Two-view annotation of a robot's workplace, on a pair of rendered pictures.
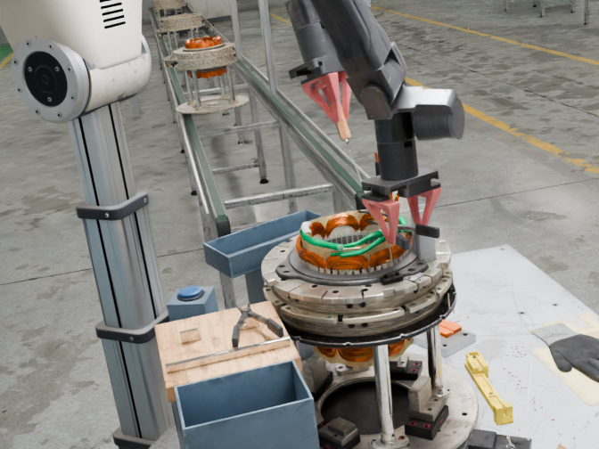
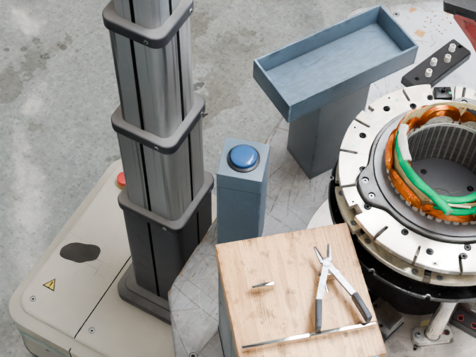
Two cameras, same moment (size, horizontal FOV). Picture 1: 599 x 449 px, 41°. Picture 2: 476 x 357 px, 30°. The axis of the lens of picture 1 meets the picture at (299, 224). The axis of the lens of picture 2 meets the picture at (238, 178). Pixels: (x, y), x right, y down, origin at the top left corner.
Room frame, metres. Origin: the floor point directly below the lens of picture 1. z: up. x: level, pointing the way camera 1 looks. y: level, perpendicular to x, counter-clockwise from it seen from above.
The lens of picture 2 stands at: (0.55, 0.23, 2.15)
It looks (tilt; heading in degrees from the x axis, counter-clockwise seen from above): 57 degrees down; 359
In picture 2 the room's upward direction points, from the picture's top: 2 degrees clockwise
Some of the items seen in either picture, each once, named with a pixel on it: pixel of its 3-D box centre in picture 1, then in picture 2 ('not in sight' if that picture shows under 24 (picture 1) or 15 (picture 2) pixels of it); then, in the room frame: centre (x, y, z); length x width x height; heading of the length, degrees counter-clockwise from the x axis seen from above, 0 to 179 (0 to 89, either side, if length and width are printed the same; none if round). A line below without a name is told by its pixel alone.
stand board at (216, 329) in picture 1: (224, 346); (297, 300); (1.06, 0.13, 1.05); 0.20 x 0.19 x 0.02; 12
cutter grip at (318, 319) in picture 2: (235, 336); (318, 314); (1.03, 0.11, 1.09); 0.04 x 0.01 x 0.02; 177
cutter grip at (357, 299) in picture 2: (274, 327); (361, 307); (1.04, 0.05, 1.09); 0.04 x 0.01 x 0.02; 27
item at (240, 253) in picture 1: (278, 296); (328, 106); (1.49, 0.06, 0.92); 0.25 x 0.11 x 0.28; 121
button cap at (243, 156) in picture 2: (190, 291); (244, 156); (1.31, 0.21, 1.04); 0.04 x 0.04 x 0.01
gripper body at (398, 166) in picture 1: (397, 163); not in sight; (1.14, -0.16, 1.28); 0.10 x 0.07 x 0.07; 122
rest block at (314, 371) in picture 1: (309, 371); not in sight; (1.31, 0.01, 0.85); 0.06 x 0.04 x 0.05; 151
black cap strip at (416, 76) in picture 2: not in sight; (435, 67); (1.70, -0.18, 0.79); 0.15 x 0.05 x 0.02; 132
